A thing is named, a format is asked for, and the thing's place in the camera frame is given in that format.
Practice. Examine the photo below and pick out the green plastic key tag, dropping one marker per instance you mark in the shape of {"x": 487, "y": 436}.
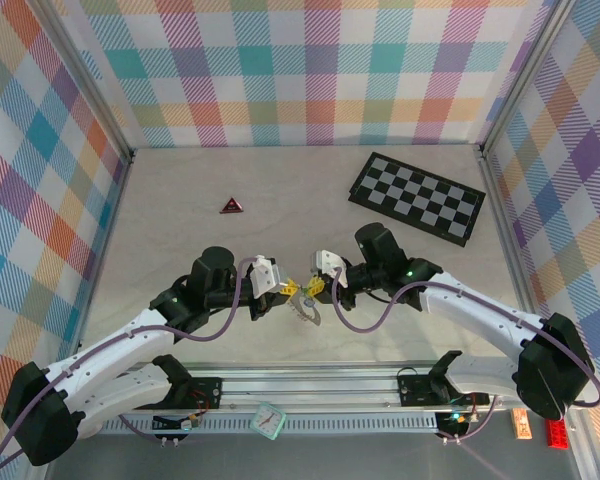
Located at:
{"x": 306, "y": 289}

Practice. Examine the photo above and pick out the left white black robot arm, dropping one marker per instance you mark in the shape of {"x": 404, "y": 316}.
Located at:
{"x": 120, "y": 340}

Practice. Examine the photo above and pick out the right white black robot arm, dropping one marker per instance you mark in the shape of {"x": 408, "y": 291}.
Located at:
{"x": 480, "y": 310}

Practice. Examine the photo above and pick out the red black triangle piece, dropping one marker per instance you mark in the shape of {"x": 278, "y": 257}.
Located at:
{"x": 230, "y": 206}

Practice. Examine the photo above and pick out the black grey chessboard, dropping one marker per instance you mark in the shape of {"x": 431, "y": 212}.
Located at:
{"x": 430, "y": 200}

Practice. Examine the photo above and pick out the teal square alarm clock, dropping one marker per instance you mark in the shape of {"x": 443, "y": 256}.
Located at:
{"x": 267, "y": 420}

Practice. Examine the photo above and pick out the small connector board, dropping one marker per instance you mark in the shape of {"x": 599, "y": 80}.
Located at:
{"x": 455, "y": 417}
{"x": 187, "y": 424}

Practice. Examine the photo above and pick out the orange wooden block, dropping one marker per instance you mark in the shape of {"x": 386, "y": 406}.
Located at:
{"x": 521, "y": 425}

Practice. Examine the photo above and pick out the red toy brick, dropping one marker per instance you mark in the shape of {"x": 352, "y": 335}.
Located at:
{"x": 559, "y": 437}

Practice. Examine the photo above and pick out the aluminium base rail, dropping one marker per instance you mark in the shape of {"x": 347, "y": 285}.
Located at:
{"x": 305, "y": 387}

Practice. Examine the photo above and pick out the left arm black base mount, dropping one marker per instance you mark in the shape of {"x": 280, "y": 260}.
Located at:
{"x": 207, "y": 390}

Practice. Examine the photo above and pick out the aluminium side rail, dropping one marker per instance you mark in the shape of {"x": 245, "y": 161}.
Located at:
{"x": 497, "y": 200}
{"x": 112, "y": 225}

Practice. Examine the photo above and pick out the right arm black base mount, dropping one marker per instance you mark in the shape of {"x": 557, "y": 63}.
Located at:
{"x": 415, "y": 390}

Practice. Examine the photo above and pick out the aluminium frame post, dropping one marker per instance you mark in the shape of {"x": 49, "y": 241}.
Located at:
{"x": 94, "y": 75}
{"x": 522, "y": 75}

